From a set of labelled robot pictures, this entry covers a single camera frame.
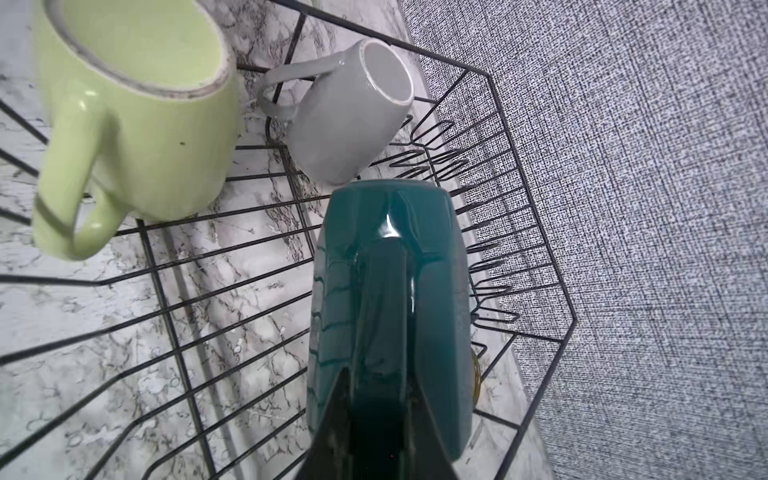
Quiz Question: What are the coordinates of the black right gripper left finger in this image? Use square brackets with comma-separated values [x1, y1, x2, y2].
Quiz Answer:
[295, 368, 352, 480]

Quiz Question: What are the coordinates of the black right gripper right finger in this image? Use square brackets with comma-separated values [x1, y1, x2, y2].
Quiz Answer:
[407, 379, 457, 480]

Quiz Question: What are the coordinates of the dark green mug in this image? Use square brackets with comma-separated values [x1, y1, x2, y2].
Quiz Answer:
[307, 179, 474, 461]

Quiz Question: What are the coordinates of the white ceramic mug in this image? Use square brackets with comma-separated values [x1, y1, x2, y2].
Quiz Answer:
[253, 38, 415, 187]

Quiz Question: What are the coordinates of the light green mug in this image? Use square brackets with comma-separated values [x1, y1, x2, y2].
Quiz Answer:
[31, 1, 241, 261]

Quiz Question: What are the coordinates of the black wire dish rack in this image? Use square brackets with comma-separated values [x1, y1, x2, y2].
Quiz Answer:
[1, 1, 575, 479]

